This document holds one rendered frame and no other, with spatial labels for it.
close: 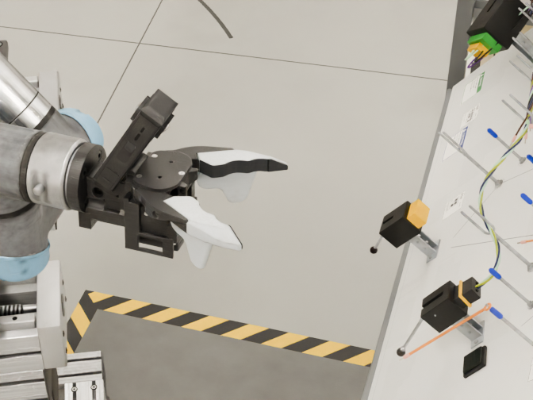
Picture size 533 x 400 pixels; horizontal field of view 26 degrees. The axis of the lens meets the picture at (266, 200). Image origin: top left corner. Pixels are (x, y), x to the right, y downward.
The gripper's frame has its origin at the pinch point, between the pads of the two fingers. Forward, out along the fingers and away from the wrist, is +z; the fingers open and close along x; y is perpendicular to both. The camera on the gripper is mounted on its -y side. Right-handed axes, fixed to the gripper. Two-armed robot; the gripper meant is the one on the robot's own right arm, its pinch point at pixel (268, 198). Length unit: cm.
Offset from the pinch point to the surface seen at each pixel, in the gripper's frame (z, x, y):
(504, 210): 20, -72, 43
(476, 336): 20, -43, 46
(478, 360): 22, -37, 45
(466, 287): 18, -43, 38
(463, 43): 3, -136, 45
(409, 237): 5, -71, 51
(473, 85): 7, -125, 49
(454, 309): 17, -41, 41
